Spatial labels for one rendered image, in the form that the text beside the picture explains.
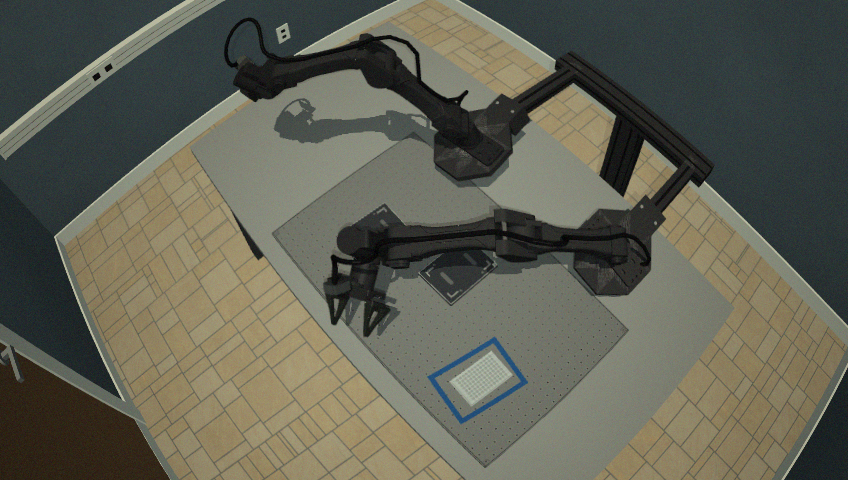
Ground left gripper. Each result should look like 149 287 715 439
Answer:
325 263 390 337

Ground blue tape outline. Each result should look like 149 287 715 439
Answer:
428 337 528 424

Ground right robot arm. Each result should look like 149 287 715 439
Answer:
233 40 504 166

